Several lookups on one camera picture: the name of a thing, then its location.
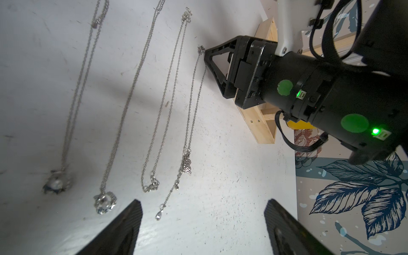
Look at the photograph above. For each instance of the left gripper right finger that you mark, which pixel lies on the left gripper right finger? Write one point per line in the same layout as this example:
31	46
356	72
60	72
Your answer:
287	235

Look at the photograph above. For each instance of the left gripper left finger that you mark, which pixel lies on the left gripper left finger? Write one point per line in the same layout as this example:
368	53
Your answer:
120	236

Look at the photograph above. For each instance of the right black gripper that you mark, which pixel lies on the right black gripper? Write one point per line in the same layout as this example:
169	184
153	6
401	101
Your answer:
302	87

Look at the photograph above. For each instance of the wooden jewelry display stand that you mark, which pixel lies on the wooden jewelry display stand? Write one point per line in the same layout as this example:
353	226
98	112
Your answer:
261	119

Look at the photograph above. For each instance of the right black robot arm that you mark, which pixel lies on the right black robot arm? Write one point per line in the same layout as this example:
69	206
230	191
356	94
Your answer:
372	99

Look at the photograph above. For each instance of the yellow pot with black lid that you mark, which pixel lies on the yellow pot with black lid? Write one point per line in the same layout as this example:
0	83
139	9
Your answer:
300	125

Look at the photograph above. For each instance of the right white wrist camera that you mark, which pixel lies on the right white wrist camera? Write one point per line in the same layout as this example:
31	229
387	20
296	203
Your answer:
293	19

